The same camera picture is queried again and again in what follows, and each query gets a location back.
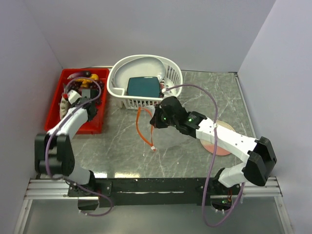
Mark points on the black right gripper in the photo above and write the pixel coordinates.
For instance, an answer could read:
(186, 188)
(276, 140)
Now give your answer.
(155, 121)

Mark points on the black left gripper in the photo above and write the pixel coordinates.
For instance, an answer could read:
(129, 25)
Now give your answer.
(91, 117)

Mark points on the clear zip bag orange zipper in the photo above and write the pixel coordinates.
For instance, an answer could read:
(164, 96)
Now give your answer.
(143, 128)

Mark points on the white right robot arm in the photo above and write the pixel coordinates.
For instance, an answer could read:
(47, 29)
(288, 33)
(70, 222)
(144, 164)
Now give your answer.
(257, 155)

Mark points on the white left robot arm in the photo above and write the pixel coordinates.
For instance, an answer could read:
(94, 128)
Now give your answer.
(53, 150)

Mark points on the purple toy eggplant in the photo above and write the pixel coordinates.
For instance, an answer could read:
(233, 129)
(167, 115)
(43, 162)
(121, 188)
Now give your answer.
(80, 74)

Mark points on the red plastic tray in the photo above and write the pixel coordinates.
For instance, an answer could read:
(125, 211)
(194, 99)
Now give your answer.
(89, 127)

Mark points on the teal square plate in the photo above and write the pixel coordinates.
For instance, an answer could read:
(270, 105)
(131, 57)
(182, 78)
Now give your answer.
(148, 87)

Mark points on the white plastic dish basket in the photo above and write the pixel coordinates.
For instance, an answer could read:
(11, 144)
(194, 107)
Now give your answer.
(173, 77)

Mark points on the white oval plate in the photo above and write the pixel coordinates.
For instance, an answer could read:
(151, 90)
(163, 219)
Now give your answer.
(139, 67)

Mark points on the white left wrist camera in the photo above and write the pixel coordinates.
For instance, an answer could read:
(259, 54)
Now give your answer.
(73, 96)

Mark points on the black base frame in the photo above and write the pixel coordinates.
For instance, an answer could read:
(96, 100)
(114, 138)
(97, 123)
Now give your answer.
(155, 191)

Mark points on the aluminium rail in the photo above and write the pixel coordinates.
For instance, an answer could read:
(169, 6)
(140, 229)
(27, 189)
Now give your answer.
(49, 189)

